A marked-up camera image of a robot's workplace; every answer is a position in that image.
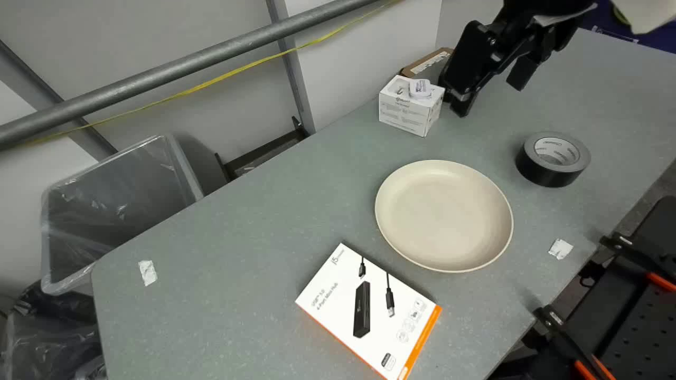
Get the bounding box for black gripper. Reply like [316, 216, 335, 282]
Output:
[439, 0, 598, 119]

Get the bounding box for beige round plate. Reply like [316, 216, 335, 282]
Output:
[373, 160, 514, 275]

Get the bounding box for white tape patch near edge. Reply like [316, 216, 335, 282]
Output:
[549, 239, 572, 259]

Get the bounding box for white tape patch far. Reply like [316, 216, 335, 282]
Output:
[138, 259, 158, 288]

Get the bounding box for white stacked small boxes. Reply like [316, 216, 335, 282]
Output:
[377, 75, 443, 137]

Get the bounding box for white orange product box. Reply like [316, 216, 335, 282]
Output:
[295, 242, 443, 380]

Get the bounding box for left black orange clamp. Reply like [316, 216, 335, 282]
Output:
[534, 307, 617, 380]

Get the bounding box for black orange clamp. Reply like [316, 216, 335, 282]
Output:
[534, 307, 617, 380]
[600, 235, 676, 294]

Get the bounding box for right black orange clamp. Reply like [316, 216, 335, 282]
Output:
[600, 235, 676, 294]

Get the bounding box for clear plastic bin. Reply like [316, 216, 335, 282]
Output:
[40, 134, 203, 295]

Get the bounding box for grey metal pipe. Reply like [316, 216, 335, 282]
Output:
[0, 0, 380, 149]

